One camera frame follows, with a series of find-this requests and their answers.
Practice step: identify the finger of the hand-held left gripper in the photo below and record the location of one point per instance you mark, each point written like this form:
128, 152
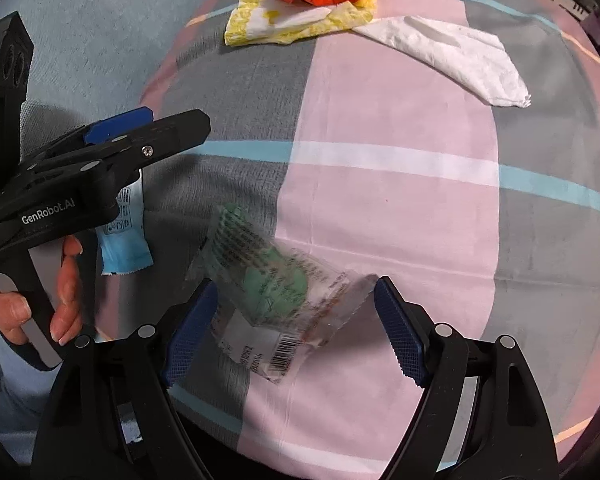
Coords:
175, 130
120, 122

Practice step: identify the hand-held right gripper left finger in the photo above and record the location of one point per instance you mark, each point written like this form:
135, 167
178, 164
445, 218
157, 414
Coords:
190, 335

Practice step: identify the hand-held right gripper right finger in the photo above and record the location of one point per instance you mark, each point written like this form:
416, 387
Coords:
399, 332

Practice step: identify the blue white wipe packet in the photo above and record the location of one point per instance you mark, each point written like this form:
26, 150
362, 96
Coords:
122, 245

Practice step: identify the clear green plastic wrapper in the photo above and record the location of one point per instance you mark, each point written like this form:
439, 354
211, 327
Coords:
270, 280

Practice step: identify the person's left forearm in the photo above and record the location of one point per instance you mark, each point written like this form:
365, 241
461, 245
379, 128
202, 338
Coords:
22, 390

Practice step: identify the person's left hand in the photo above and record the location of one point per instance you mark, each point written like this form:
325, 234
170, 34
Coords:
70, 285

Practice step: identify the pink grey plaid cloth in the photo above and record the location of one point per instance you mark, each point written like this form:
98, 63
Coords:
390, 200

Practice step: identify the yellow crumpled wrapper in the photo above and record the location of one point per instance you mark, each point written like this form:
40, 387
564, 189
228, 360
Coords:
260, 25

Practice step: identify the white tissue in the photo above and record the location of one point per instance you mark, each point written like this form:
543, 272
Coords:
460, 57

